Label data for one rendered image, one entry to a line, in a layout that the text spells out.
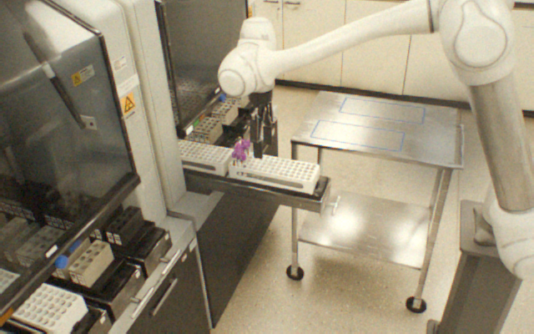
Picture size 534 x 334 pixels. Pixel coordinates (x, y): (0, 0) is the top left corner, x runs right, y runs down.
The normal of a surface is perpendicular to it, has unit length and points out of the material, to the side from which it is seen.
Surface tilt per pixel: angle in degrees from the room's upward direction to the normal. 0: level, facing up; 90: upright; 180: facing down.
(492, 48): 84
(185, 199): 0
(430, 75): 90
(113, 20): 90
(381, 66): 90
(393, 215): 0
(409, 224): 0
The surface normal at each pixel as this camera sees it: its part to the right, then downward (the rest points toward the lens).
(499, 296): -0.35, 0.53
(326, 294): -0.04, -0.83
